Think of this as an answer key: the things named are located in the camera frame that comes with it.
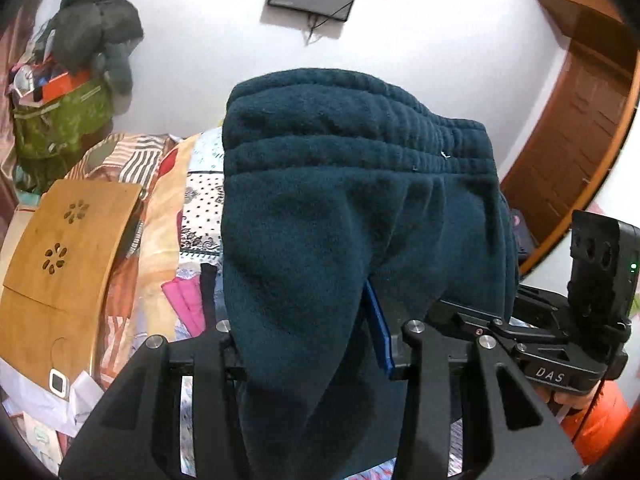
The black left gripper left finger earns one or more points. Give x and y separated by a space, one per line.
133 432

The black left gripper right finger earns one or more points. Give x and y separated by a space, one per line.
455 367

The dark teal fleece pants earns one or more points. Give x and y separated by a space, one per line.
334 181

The orange sleeve forearm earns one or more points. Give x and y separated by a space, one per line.
603 423

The small white digital clock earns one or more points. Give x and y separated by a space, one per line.
58 383

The white crumpled sheet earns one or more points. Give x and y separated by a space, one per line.
66 416

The pink folded garment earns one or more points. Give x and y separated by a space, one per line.
184 296

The bamboo laptop tray table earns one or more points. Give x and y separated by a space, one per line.
55 283

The black folded garment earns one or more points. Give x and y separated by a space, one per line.
208 278

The brown wooden door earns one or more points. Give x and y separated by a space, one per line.
583 126

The blue patchwork bedspread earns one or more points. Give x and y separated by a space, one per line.
199 222

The striped orange patterned pillow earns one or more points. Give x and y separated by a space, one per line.
133 159

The green patterned storage bag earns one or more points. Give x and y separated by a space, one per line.
58 127

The orange box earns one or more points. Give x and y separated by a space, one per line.
62 84

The dark grey jacket pile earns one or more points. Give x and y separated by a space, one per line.
83 28

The black camera box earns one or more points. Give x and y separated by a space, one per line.
605 268

